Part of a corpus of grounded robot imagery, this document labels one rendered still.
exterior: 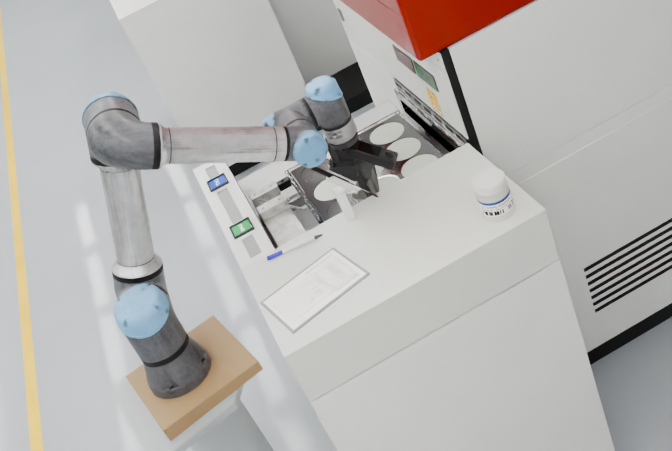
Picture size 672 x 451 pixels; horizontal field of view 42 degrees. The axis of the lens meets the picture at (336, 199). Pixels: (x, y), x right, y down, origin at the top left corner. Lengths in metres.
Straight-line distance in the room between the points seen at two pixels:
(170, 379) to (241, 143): 0.57
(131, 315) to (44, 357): 2.06
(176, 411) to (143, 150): 0.60
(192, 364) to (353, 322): 0.41
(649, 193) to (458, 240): 0.82
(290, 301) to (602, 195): 0.96
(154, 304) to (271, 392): 1.29
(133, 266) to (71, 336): 1.97
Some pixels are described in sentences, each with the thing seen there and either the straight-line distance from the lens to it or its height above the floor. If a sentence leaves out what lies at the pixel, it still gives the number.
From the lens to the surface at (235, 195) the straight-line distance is 2.33.
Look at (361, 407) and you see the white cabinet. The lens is 1.96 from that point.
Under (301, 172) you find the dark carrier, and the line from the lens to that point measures 2.40.
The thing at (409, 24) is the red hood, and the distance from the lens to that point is 1.95.
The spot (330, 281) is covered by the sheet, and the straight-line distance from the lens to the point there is 1.90.
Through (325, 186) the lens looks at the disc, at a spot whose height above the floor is 0.90.
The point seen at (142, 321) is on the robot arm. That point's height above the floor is 1.06.
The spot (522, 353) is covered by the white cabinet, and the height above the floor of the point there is 0.62.
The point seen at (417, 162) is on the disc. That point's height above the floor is 0.90.
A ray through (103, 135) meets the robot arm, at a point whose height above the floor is 1.45.
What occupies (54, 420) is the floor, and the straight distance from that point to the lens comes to 3.65.
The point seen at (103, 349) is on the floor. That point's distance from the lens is 3.79.
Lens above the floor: 2.16
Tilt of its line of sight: 34 degrees down
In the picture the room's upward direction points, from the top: 25 degrees counter-clockwise
